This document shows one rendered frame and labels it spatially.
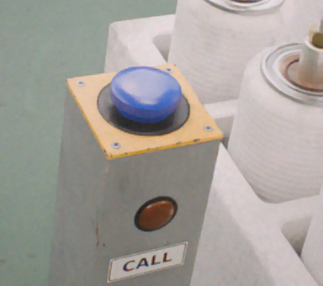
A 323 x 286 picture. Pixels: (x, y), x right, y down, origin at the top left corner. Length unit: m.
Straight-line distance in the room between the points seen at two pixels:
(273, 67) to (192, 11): 0.10
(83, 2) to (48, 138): 0.26
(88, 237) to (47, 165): 0.41
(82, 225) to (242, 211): 0.15
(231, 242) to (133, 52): 0.21
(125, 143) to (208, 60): 0.27
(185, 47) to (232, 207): 0.16
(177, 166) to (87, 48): 0.60
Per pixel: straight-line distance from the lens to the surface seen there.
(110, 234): 0.58
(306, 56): 0.72
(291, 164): 0.73
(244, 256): 0.71
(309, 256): 0.70
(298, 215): 0.73
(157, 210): 0.58
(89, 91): 0.58
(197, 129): 0.56
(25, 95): 1.08
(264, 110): 0.71
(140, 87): 0.56
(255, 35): 0.79
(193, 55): 0.81
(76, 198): 0.60
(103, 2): 1.24
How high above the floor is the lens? 0.67
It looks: 36 degrees down
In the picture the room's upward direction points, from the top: 11 degrees clockwise
